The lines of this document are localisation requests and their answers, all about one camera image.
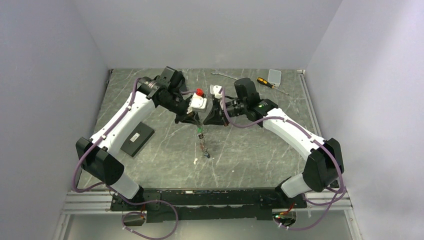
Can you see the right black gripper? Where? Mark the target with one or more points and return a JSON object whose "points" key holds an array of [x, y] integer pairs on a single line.
{"points": [[216, 117]]}

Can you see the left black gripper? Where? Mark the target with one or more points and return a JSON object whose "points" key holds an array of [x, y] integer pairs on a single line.
{"points": [[192, 117]]}

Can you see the round metal keyring disc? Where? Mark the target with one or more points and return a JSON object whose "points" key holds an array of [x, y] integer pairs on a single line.
{"points": [[201, 141]]}

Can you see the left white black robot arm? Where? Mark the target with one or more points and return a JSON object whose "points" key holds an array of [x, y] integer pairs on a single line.
{"points": [[97, 154]]}

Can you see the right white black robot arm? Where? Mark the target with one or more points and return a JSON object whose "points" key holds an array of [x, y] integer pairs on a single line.
{"points": [[323, 157]]}

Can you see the black rectangular block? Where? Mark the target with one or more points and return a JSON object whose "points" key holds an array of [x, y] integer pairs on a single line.
{"points": [[181, 82]]}

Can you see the silver wrench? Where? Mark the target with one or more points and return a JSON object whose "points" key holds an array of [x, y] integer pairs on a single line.
{"points": [[217, 72]]}

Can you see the black box with label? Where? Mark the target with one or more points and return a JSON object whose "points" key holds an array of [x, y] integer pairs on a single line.
{"points": [[137, 139]]}

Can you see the yellow black screwdriver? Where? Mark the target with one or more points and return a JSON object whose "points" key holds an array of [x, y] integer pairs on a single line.
{"points": [[264, 82]]}

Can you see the clear plastic box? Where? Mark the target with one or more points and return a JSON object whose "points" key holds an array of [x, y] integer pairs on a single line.
{"points": [[274, 77]]}

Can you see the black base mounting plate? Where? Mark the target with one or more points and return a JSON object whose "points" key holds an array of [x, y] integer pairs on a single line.
{"points": [[160, 203]]}

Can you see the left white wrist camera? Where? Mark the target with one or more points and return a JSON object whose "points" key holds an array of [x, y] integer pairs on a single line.
{"points": [[198, 102]]}

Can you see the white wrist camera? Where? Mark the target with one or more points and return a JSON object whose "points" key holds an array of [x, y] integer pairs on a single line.
{"points": [[198, 102], [216, 91]]}

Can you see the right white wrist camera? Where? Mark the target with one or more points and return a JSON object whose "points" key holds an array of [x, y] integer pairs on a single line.
{"points": [[216, 91]]}

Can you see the aluminium frame rail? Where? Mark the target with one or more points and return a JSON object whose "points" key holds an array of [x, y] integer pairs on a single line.
{"points": [[100, 202]]}

